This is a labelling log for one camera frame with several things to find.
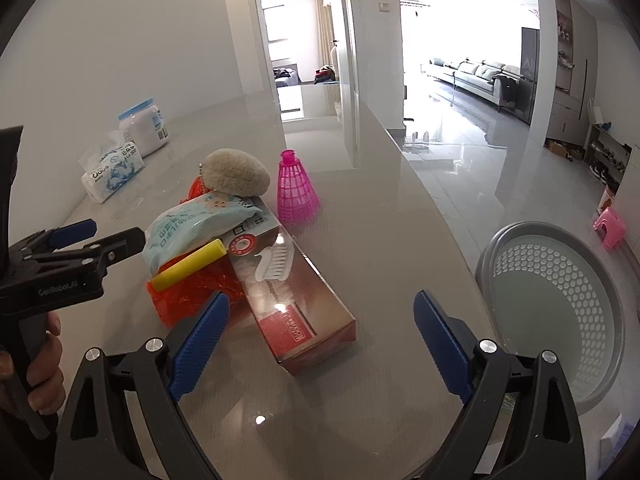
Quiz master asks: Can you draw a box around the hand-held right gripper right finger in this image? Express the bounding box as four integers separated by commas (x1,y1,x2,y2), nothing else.
413,290,588,480

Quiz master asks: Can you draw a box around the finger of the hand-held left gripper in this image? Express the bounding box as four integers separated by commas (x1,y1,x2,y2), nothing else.
22,227,147,283
10,219,98,261

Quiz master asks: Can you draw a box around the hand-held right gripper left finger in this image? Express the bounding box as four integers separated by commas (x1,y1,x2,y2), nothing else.
57,290,231,480

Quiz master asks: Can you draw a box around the orange plastic bag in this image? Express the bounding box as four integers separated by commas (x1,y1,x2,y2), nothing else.
146,177,247,326

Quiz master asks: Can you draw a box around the yellow foam cylinder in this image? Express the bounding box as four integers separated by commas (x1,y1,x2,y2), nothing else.
151,240,227,292

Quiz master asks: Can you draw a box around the light blue wipes packet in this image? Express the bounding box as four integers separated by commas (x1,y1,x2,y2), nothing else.
142,192,265,272

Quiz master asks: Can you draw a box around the red toothpaste box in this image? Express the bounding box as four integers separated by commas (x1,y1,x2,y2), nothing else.
227,212,357,377

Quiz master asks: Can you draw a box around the grey perforated basket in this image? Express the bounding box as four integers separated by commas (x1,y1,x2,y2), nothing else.
474,221,626,417

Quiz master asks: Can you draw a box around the beige plush pouch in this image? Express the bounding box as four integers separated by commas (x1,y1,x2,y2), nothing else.
200,148,271,195

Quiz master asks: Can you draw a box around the person's left hand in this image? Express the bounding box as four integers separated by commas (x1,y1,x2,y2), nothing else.
0,310,67,415

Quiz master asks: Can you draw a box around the white blue tissue pack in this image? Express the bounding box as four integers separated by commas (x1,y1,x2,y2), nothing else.
80,130,145,204

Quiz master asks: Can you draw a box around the white jar with blue lid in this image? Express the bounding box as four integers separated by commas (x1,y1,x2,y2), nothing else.
118,98,170,157

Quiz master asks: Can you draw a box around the pink plastic mesh cone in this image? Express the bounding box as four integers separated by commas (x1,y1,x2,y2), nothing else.
277,149,321,224

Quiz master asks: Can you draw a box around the pink plastic stool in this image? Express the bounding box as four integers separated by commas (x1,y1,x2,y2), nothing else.
593,207,627,253

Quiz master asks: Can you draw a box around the orange wicker bin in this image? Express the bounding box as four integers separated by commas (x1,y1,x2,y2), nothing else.
597,187,618,218

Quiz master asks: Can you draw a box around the brown cardboard box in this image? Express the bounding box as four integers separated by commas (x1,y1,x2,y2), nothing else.
545,140,586,162

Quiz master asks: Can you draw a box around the bed with dark bedding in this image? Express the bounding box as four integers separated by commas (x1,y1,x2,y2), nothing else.
272,62,301,89

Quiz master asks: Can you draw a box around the shoe rack with shoes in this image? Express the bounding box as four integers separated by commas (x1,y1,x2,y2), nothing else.
582,122,632,191

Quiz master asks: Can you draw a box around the dark jacket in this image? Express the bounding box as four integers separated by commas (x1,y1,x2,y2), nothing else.
492,74,521,111

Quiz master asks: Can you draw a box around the light grey sofa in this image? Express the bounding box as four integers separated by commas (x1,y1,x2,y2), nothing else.
427,57,523,106

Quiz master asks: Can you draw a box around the white room door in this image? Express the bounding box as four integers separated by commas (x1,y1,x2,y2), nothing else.
332,0,362,171

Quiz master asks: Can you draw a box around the white paper bag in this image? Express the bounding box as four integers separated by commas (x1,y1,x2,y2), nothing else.
587,97,608,127

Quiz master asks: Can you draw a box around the dark tall fridge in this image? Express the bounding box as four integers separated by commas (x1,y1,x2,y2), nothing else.
517,26,542,125

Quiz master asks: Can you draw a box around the beige curtain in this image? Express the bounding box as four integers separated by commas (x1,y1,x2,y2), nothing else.
315,0,335,68

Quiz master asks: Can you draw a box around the tall grey shelf cabinet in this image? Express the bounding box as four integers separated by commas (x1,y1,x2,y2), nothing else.
545,0,598,146

